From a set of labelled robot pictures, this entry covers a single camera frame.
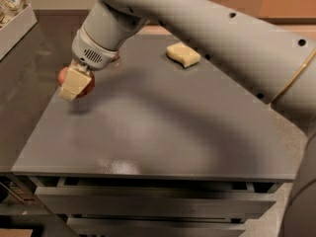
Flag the white cardboard box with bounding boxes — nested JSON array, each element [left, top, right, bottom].
[[0, 5, 38, 60]]

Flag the grey drawer cabinet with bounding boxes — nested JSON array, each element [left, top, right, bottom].
[[13, 36, 294, 237]]

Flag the snack bag in box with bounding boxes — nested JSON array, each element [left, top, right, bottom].
[[0, 0, 27, 28]]

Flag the red cola can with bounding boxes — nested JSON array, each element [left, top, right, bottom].
[[112, 52, 119, 62]]

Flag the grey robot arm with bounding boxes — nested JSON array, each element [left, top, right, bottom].
[[58, 0, 316, 237]]

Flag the red apple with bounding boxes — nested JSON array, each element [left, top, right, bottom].
[[57, 66, 96, 99]]

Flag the yellow sponge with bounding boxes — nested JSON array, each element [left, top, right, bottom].
[[166, 42, 200, 68]]

